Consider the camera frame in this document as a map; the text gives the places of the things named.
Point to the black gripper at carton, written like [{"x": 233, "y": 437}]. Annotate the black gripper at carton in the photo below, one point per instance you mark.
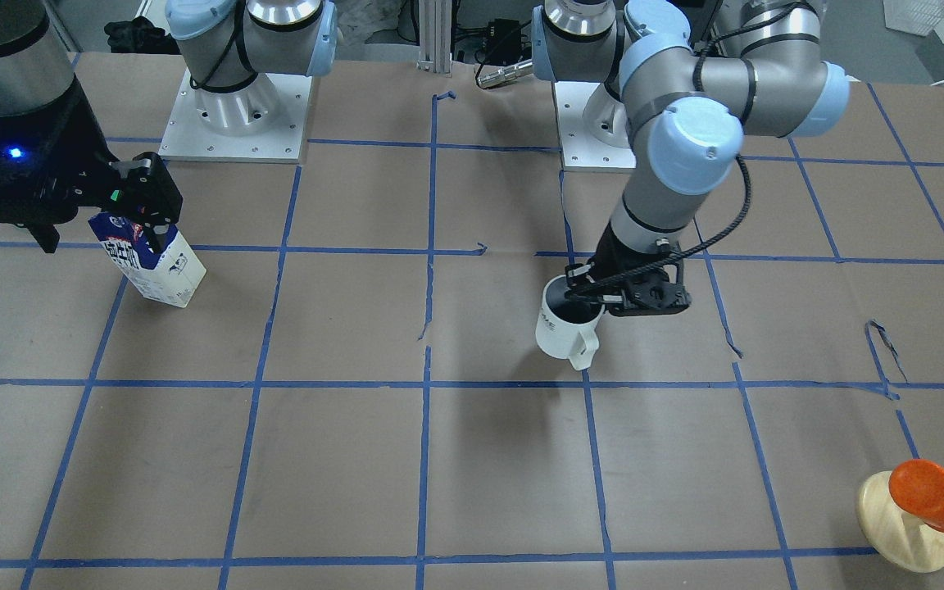
[{"x": 70, "y": 131}]

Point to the blue white milk carton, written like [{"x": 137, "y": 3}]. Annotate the blue white milk carton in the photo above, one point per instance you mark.
[{"x": 169, "y": 277}]

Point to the metal base plate near mug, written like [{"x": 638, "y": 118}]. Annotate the metal base plate near mug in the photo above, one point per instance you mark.
[{"x": 594, "y": 126}]

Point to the silver robot arm near mug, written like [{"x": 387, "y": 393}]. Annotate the silver robot arm near mug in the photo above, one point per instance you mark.
[{"x": 687, "y": 114}]

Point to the silver robot arm holding carton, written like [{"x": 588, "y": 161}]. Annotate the silver robot arm holding carton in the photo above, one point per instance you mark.
[{"x": 226, "y": 45}]

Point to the orange cup on stand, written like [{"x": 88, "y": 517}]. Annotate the orange cup on stand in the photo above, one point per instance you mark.
[{"x": 917, "y": 487}]

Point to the black gripper at mug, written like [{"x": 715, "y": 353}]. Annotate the black gripper at mug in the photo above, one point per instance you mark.
[{"x": 616, "y": 250}]

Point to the white mug with lettering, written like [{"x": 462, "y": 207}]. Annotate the white mug with lettering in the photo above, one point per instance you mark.
[{"x": 577, "y": 342}]

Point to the metal base plate near carton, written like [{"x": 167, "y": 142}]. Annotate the metal base plate near carton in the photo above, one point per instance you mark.
[{"x": 263, "y": 123}]

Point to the aluminium frame post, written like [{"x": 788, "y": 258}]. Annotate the aluminium frame post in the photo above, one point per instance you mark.
[{"x": 435, "y": 21}]

